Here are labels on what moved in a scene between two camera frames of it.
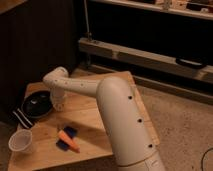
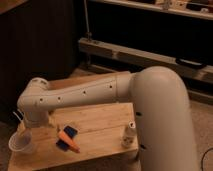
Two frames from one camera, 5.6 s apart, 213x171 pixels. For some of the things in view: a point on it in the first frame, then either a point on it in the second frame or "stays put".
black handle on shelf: x=188 y=62 stays put
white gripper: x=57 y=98 to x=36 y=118
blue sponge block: x=70 y=131 stays put
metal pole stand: x=89 y=35 stays put
